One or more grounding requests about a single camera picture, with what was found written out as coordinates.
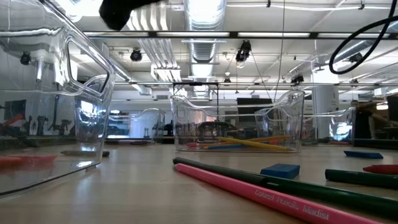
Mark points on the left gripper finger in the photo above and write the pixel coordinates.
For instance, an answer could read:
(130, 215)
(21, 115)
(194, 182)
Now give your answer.
(118, 14)

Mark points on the black plastic device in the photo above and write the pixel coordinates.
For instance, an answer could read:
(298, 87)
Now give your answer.
(214, 126)

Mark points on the purple pen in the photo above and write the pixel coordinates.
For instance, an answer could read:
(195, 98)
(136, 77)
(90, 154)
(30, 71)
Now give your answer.
(141, 142)

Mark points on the pink colored pencil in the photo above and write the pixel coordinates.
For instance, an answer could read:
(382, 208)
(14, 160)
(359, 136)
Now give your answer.
(248, 189)

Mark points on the silver ventilation duct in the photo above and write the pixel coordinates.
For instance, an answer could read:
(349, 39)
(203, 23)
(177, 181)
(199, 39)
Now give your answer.
(203, 49)

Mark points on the black monitor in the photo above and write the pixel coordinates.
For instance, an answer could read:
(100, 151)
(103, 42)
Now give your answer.
(255, 109)

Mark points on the yellow pencil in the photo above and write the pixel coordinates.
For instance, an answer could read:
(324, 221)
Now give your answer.
(255, 143)

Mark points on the clear plastic bin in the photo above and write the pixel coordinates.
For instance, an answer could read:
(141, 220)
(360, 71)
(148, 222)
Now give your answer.
(149, 124)
(342, 127)
(180, 124)
(93, 130)

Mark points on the red-orange eraser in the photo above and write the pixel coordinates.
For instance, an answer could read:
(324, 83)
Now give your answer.
(34, 159)

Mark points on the green marker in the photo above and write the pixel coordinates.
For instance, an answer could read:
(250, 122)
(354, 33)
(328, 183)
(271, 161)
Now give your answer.
(360, 179)

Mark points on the white ceiling pipe bundle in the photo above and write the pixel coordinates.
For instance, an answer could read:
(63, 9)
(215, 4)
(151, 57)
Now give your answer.
(161, 62)

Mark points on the blue pencil with red end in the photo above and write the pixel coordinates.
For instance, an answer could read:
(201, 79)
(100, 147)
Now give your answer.
(224, 146)

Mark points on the green pen with dark cap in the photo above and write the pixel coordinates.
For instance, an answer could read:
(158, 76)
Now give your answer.
(217, 169)

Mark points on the white column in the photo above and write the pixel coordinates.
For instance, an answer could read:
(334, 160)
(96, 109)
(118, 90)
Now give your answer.
(325, 102)

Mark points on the blue eraser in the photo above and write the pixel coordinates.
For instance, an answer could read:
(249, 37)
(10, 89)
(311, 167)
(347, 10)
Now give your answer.
(280, 171)
(363, 154)

